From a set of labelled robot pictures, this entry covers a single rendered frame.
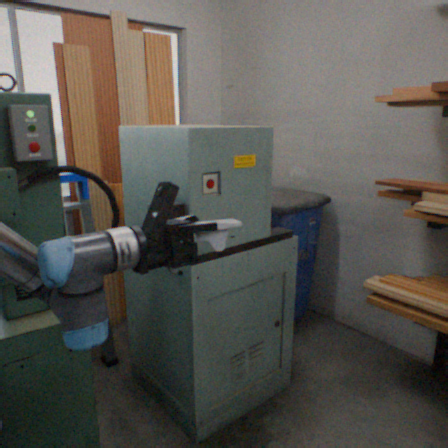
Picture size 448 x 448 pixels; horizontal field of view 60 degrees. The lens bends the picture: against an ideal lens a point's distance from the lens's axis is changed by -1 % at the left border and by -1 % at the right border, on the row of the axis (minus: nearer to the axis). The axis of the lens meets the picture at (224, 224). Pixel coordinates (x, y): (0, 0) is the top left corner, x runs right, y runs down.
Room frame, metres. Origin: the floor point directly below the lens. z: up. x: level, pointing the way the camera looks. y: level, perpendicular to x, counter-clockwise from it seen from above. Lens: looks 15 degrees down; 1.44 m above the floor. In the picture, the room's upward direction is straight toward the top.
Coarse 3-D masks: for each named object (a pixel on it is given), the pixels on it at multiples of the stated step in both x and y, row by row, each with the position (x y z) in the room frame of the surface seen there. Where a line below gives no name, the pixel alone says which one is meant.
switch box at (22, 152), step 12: (12, 108) 1.14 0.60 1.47; (24, 108) 1.16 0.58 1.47; (36, 108) 1.17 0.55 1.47; (12, 120) 1.14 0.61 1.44; (24, 120) 1.15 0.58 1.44; (48, 120) 1.19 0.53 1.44; (12, 132) 1.15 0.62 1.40; (24, 132) 1.15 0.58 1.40; (36, 132) 1.17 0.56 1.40; (48, 132) 1.19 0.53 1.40; (12, 144) 1.18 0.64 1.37; (24, 144) 1.15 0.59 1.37; (48, 144) 1.19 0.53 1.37; (24, 156) 1.15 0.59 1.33; (36, 156) 1.17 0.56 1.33; (48, 156) 1.19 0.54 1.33
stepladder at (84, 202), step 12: (72, 180) 2.05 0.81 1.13; (84, 180) 2.10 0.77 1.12; (84, 192) 2.11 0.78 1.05; (72, 204) 2.07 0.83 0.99; (84, 204) 2.10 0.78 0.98; (84, 216) 2.11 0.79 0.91; (84, 228) 2.10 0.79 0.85; (108, 312) 2.09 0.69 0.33; (108, 324) 2.07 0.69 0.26; (108, 336) 2.06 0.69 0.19; (108, 348) 2.04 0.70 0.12; (108, 360) 2.02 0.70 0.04
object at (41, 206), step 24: (0, 96) 1.18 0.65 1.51; (24, 96) 1.21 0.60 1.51; (48, 96) 1.25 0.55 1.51; (0, 120) 1.17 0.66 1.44; (0, 144) 1.17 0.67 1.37; (24, 168) 1.20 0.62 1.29; (24, 192) 1.19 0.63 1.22; (48, 192) 1.24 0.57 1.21; (24, 216) 1.19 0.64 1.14; (48, 216) 1.23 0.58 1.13; (48, 240) 1.23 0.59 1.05; (0, 288) 1.14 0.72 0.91; (24, 312) 1.17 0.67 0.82
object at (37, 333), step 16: (0, 304) 1.26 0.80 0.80; (0, 320) 1.14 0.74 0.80; (16, 320) 1.14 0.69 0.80; (32, 320) 1.14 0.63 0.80; (48, 320) 1.14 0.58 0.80; (0, 336) 1.04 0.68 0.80; (16, 336) 1.05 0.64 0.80; (32, 336) 1.08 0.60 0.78; (48, 336) 1.10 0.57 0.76; (0, 352) 1.02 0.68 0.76; (16, 352) 1.05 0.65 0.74; (32, 352) 1.07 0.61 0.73
